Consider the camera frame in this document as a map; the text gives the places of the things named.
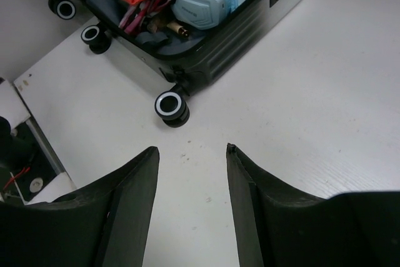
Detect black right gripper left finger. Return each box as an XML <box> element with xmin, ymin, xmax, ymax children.
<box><xmin>1</xmin><ymin>146</ymin><xmax>159</xmax><ymax>266</ymax></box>

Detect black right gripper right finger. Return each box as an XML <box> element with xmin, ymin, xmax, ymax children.
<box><xmin>226</xmin><ymin>144</ymin><xmax>399</xmax><ymax>266</ymax></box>

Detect black white space suitcase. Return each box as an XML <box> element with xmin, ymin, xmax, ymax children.
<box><xmin>48</xmin><ymin>0</ymin><xmax>301</xmax><ymax>128</ymax></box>

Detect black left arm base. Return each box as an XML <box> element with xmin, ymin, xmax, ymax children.
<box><xmin>1</xmin><ymin>117</ymin><xmax>64</xmax><ymax>204</ymax></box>

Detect white foam base cover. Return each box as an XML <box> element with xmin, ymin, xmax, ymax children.
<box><xmin>0</xmin><ymin>80</ymin><xmax>31</xmax><ymax>129</ymax></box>

